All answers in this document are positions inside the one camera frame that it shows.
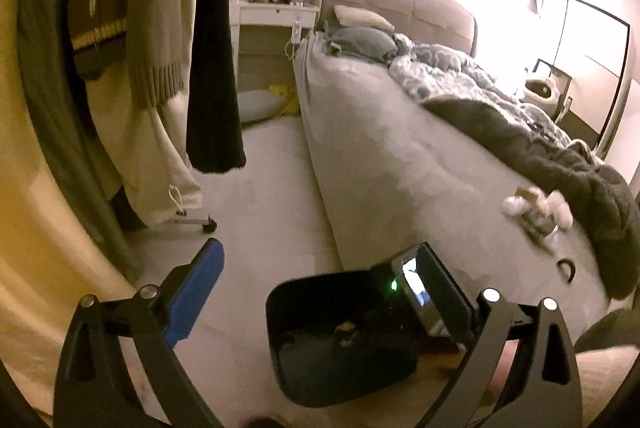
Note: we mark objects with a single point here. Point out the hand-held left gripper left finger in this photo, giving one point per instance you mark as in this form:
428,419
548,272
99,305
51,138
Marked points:
196,290

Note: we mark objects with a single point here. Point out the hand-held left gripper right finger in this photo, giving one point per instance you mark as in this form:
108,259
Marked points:
445,293

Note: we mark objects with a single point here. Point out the plastic white tissue ball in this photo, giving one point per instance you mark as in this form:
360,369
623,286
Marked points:
512,206

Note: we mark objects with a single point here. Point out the black trash bin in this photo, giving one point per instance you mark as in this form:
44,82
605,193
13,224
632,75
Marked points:
340,358

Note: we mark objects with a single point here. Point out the clothes rack wheeled base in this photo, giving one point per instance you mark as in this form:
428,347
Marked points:
210,224

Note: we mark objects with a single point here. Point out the grey bed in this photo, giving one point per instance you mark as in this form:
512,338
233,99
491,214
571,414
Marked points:
400,178

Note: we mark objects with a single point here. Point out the dark fuzzy blanket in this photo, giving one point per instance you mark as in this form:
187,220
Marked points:
575,168

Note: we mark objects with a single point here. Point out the grey floor cushion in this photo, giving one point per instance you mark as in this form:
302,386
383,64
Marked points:
257,105

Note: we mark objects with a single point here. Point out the dark hanging garment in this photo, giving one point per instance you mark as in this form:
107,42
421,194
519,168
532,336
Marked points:
215,83

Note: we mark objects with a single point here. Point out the yellow plush toy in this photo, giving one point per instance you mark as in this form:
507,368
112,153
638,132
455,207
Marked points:
284,99

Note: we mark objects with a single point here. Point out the grey patterned duvet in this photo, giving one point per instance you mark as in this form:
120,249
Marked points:
450,73

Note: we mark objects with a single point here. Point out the white cat bed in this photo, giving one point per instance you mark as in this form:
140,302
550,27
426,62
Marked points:
542,90

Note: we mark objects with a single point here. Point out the black metal stand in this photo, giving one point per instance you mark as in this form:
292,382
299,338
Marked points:
552,69

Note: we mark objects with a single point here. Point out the grey pillow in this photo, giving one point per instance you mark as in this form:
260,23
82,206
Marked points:
360,42

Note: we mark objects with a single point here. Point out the black framed standing mirror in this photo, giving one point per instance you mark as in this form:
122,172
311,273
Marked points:
590,48

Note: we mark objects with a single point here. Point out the beige knit sweater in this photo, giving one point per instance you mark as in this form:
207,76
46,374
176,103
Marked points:
160,8

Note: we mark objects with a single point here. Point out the white vanity table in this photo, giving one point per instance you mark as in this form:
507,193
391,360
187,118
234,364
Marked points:
272,15

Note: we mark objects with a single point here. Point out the white pillow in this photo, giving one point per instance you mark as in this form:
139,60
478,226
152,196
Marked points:
362,18

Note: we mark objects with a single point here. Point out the grey upholstered headboard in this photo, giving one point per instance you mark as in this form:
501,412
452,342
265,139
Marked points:
400,0

